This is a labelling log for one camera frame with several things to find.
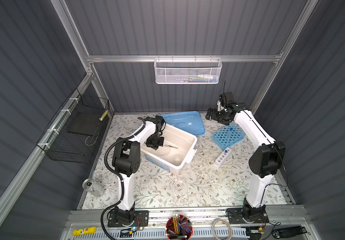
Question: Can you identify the clear petri dish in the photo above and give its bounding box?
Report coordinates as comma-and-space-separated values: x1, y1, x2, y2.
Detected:
155, 146, 171, 157
172, 180, 189, 198

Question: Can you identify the white plastic storage bin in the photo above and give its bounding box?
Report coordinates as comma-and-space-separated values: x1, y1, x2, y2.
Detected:
141, 124, 197, 175

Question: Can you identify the white test tube rack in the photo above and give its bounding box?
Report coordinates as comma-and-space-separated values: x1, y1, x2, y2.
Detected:
213, 148, 232, 169

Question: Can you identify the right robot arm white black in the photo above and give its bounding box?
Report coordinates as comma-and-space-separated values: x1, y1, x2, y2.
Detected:
205, 103, 285, 223

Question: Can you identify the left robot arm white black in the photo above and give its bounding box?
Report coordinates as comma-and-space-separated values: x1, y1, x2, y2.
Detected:
111, 116, 165, 223

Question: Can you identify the blue test tube rack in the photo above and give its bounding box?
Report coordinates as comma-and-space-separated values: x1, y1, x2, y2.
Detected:
211, 122, 245, 150

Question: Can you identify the blue plastic bin lid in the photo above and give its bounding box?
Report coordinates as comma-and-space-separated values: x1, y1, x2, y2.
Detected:
161, 111, 205, 136

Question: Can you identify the yellow marker in basket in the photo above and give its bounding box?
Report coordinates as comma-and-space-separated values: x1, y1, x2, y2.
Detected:
99, 110, 109, 121

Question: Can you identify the metal can at edge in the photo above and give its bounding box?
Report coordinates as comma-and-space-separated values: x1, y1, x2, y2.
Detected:
82, 179, 104, 198

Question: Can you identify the red pencil cup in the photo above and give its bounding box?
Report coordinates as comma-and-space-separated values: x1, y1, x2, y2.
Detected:
165, 214, 193, 240

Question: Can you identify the yellow marker bottle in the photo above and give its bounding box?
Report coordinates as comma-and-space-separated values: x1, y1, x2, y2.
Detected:
72, 227, 96, 236

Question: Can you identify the black device on shelf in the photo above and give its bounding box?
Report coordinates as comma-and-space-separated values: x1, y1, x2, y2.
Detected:
271, 226, 307, 239

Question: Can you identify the white wire wall basket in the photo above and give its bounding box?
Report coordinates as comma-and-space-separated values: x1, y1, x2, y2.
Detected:
153, 57, 222, 85

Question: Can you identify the black wire side basket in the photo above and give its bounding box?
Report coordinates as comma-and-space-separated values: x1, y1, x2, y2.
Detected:
37, 90, 110, 164

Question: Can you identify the coiled white cable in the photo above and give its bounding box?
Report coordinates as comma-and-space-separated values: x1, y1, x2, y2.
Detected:
211, 218, 233, 240

